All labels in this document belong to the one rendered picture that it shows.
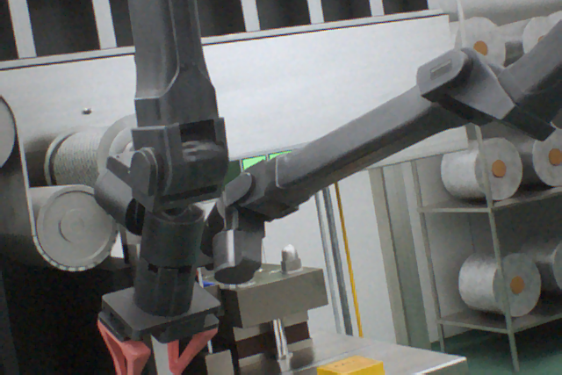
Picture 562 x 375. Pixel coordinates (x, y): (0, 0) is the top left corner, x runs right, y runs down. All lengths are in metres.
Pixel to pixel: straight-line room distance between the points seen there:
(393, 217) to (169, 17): 1.54
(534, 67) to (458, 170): 3.73
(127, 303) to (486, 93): 0.45
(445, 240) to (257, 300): 3.68
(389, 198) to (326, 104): 0.37
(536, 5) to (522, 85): 4.63
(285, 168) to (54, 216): 0.36
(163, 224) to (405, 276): 1.52
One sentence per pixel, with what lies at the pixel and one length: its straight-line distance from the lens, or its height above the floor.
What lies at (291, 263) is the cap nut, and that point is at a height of 1.05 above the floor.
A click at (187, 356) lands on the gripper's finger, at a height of 1.06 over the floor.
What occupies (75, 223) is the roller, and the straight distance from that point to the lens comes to 1.57.
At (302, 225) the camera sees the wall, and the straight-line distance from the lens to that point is 4.82.
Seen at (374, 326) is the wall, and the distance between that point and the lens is 5.06.
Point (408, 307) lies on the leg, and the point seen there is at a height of 0.80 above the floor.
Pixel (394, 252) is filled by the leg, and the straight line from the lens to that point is 2.44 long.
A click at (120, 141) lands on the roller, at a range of 1.59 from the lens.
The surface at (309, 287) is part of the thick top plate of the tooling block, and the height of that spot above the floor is 1.01.
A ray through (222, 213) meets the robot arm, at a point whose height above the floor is 1.16.
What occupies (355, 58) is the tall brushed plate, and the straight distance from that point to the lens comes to 2.20.
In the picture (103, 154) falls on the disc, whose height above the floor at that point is 1.27.
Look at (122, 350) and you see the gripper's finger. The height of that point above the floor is 1.09.
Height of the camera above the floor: 1.29
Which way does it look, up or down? 3 degrees down
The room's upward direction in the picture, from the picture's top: 9 degrees counter-clockwise
